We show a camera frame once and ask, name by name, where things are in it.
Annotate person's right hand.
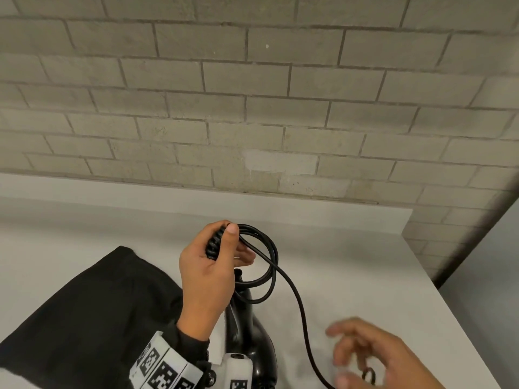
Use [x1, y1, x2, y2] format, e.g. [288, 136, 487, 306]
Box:
[325, 317, 447, 389]

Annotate person's left hand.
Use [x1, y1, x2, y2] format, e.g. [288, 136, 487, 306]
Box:
[177, 219, 256, 342]

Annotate black power cord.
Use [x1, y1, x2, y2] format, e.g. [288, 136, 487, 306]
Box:
[205, 224, 378, 389]

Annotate black hair dryer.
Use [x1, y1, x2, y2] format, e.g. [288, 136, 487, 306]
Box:
[224, 269, 280, 389]

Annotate black cloth drawstring bag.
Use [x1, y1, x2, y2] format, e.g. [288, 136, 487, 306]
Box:
[0, 246, 184, 389]

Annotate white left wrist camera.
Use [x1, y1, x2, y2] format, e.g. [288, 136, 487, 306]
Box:
[210, 353, 254, 389]

